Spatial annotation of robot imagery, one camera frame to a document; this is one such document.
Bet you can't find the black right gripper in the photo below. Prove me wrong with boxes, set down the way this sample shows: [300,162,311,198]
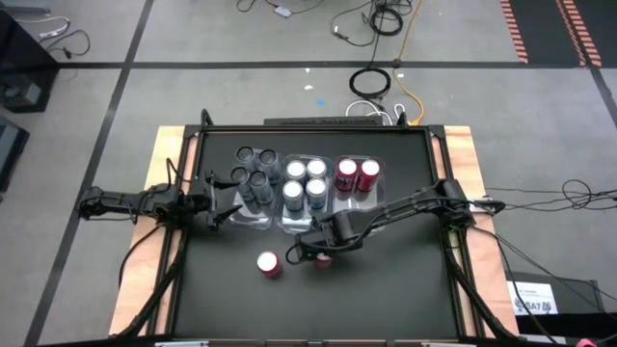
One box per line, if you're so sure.
[294,211,365,259]

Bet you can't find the white cable with plug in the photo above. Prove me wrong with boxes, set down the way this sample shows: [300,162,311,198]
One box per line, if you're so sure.
[16,14,72,40]

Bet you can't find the dark grey case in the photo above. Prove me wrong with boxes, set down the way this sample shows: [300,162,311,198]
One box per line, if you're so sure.
[0,115,31,193]

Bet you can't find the light wooden side board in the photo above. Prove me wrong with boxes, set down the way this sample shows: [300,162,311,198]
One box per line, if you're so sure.
[108,124,200,337]
[431,124,521,337]

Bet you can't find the coiled black cable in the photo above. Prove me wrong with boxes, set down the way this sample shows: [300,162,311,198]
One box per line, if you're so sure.
[348,66,392,100]
[368,5,405,38]

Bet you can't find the black cable with plug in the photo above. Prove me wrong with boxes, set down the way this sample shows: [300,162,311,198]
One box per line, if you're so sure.
[45,28,93,60]

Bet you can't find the black cabinet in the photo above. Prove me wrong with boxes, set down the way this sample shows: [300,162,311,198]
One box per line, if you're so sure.
[0,8,60,115]

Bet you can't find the white and blue Spindrift can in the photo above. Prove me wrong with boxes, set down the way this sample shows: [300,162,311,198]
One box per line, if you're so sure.
[306,157,329,181]
[305,177,330,211]
[282,179,306,212]
[285,159,309,183]

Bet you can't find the black box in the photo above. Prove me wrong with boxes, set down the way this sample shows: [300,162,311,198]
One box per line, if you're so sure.
[504,269,604,341]

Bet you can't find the black power strip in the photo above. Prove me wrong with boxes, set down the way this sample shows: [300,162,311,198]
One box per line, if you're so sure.
[263,115,385,127]

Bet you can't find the black floor mat orange stripes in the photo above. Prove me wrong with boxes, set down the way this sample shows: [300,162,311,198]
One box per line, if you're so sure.
[499,0,617,67]

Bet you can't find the clear plastic bin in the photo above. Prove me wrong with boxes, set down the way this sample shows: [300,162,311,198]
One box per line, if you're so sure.
[226,147,285,231]
[332,154,389,237]
[275,153,335,237]

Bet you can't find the black cable sleeve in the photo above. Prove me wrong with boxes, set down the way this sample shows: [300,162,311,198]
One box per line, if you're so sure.
[115,226,190,338]
[441,230,520,341]

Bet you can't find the thin black cable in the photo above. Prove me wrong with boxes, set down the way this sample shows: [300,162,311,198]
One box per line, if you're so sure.
[331,0,382,48]

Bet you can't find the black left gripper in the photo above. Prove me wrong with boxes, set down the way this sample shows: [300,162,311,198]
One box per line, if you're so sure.
[188,171,244,231]

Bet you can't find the black cable bundle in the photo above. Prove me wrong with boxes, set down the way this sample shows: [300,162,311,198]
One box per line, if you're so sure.
[481,177,617,227]

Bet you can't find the orange extension cable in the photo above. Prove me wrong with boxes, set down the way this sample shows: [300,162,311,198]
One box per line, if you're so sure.
[392,0,426,125]

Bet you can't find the white paper label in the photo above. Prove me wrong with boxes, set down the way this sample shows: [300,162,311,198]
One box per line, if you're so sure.
[505,280,559,317]

